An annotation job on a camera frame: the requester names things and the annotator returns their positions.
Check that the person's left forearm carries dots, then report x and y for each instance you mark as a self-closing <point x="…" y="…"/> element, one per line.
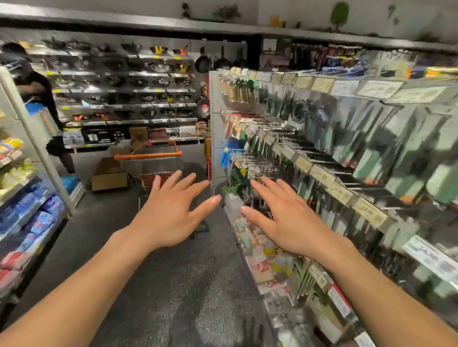
<point x="71" y="300"/>

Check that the background cookware shelf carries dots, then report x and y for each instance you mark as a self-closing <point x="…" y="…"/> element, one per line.
<point x="107" y="86"/>

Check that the blue boxes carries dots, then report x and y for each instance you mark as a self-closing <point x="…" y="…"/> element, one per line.
<point x="69" y="184"/>

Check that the large open cardboard box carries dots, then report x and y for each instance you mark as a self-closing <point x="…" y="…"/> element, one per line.
<point x="107" y="179"/>

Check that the black frying pan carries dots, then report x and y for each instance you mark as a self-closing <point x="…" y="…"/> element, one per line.
<point x="222" y="61"/>
<point x="240" y="61"/>
<point x="202" y="63"/>

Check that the brown carton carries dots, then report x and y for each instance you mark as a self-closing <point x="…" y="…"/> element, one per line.
<point x="139" y="134"/>

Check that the black appliance box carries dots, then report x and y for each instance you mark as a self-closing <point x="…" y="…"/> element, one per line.
<point x="100" y="134"/>

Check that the kitchen tools display rack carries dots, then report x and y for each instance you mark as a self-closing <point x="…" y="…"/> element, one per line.
<point x="217" y="121"/>

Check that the white side shelf unit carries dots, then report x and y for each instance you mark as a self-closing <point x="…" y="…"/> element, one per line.
<point x="25" y="136"/>

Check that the person's right hand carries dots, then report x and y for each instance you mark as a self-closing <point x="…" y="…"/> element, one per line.
<point x="300" y="221"/>

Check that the group of colourful packets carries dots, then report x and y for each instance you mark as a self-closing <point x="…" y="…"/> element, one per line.
<point x="28" y="214"/>

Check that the person's left hand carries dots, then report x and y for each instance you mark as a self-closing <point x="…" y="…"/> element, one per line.
<point x="172" y="214"/>

